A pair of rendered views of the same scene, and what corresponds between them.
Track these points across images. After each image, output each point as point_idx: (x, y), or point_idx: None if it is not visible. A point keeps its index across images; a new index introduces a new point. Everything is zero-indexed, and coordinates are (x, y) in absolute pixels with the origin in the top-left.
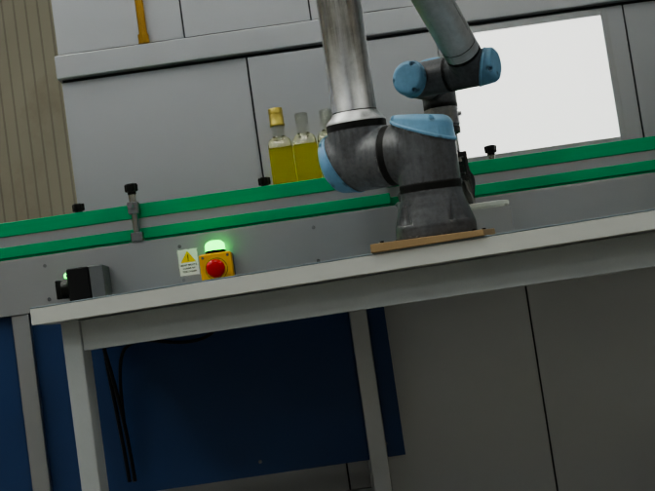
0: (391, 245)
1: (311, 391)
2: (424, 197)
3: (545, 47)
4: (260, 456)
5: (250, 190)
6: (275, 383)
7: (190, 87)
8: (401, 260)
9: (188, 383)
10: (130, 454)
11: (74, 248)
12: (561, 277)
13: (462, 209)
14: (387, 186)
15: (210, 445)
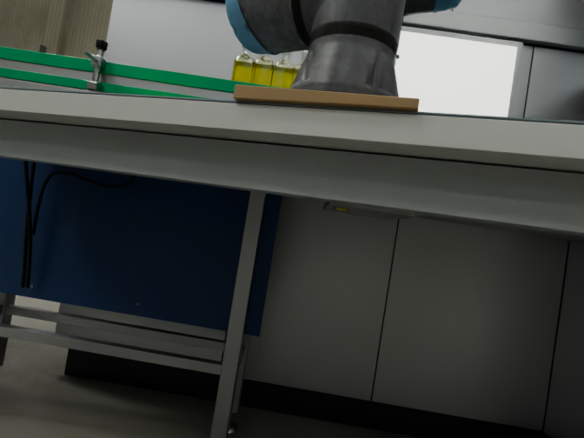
0: (264, 93)
1: (197, 259)
2: (338, 43)
3: (467, 58)
4: (139, 299)
5: (199, 77)
6: (170, 243)
7: (202, 16)
8: (272, 120)
9: (100, 221)
10: (28, 264)
11: (43, 82)
12: (521, 220)
13: (388, 81)
14: (297, 43)
15: (101, 277)
